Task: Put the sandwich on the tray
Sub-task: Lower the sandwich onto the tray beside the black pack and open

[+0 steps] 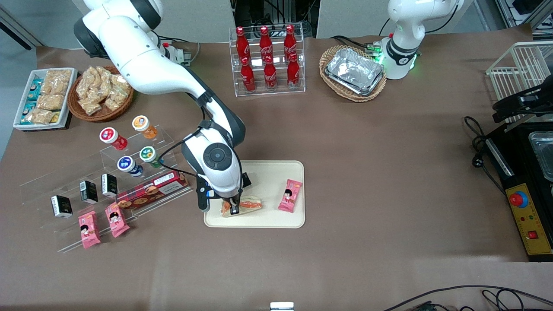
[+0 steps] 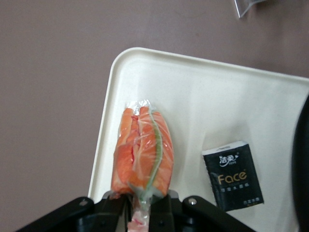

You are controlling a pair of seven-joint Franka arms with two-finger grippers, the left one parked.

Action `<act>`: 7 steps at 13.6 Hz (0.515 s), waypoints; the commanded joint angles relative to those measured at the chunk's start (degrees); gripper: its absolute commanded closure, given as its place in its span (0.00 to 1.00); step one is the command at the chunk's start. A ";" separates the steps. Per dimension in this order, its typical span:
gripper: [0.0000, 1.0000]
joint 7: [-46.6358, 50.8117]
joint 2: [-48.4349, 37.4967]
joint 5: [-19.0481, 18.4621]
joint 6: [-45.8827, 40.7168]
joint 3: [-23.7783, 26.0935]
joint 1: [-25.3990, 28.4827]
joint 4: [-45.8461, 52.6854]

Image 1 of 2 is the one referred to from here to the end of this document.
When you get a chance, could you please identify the red gum bottle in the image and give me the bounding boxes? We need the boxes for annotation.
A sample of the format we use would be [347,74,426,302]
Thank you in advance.
[99,127,128,151]

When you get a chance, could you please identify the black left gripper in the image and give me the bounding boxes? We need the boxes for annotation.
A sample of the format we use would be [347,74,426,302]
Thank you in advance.
[492,81,553,124]

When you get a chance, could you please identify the pink cartoon snack packet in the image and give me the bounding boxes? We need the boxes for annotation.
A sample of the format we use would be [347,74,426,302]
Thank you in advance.
[277,178,303,214]
[105,202,130,238]
[78,210,102,250]

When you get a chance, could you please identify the light oval wicker basket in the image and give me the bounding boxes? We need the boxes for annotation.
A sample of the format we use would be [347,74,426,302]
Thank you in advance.
[319,44,388,103]

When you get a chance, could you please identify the triangular sandwich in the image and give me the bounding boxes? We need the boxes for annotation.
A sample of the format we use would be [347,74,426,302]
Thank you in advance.
[220,195,264,218]

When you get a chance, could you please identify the red tartan shortbread box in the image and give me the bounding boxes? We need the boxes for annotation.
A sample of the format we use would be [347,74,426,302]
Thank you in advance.
[115,169,190,211]

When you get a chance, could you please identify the aluminium foil container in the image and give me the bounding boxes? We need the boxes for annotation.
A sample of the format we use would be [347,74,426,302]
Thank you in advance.
[324,47,385,97]

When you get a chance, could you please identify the long black cable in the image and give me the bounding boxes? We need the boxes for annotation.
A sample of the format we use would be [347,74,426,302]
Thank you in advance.
[382,285,553,311]

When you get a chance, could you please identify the blue gum bottle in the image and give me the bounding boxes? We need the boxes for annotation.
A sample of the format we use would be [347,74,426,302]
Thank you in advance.
[117,155,144,178]

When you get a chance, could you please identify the clear acrylic bottle rack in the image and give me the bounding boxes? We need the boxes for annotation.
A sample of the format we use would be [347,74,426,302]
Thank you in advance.
[229,26,306,98]

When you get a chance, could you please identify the white wire basket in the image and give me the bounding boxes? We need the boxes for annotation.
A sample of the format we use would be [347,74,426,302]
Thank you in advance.
[486,41,553,127]

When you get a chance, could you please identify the white rectangular dish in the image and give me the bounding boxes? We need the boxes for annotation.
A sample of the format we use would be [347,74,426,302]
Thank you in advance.
[13,67,79,131]

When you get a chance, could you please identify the orange gum bottle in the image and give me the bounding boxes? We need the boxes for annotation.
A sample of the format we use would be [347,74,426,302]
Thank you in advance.
[131,115,159,140]

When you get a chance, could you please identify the looped black cable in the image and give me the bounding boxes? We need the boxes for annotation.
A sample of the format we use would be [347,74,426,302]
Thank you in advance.
[481,289,524,311]

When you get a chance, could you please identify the red cola bottle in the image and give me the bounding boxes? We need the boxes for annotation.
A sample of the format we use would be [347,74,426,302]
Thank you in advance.
[240,56,257,93]
[286,53,301,89]
[263,55,278,91]
[283,24,298,59]
[259,26,274,61]
[235,26,251,61]

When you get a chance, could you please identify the black sealing machine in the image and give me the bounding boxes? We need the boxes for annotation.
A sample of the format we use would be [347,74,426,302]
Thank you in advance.
[483,122,553,263]

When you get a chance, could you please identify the metal shelf frame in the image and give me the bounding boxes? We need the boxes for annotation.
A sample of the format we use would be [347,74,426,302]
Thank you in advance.
[496,0,553,32]

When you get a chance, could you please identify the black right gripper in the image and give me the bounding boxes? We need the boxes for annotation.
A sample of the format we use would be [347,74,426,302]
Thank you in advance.
[214,192,243,216]

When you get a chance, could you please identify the beige plastic tray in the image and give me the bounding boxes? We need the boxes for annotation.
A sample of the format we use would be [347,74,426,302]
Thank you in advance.
[203,160,306,229]

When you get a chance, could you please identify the brown round wicker basket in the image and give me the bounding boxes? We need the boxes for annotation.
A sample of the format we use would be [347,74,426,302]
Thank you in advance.
[67,65,135,123]

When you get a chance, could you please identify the metal tray in machine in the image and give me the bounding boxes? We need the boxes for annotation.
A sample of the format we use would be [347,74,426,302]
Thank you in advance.
[528,130,553,182]

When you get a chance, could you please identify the white connector block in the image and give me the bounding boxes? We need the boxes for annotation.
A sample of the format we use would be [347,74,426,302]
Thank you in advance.
[162,42,194,66]

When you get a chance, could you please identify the green gum bottle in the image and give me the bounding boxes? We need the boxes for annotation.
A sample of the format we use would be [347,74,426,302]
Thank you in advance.
[139,146,165,169]

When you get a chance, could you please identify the black power cable with plug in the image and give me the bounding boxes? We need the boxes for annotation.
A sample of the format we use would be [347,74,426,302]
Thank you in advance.
[464,115,507,196]

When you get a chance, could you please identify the clear acrylic stepped stand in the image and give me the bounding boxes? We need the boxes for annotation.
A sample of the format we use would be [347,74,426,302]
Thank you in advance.
[19,124,193,254]

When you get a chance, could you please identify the black equipment rack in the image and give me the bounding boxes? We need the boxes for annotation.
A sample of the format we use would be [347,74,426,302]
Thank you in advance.
[233,0,319,40]

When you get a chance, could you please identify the clear crispy snack packet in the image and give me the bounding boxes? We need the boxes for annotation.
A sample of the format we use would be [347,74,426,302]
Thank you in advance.
[110,74,130,94]
[79,97,103,116]
[76,73,98,101]
[96,67,116,102]
[105,89,126,112]

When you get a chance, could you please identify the rice crisp packet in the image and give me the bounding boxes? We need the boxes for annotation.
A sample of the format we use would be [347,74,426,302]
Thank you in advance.
[44,69,73,96]
[23,108,54,126]
[36,94,66,111]

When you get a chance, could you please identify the connector block with cables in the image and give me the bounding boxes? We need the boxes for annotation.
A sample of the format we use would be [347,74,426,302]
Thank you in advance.
[330,34,386,60]

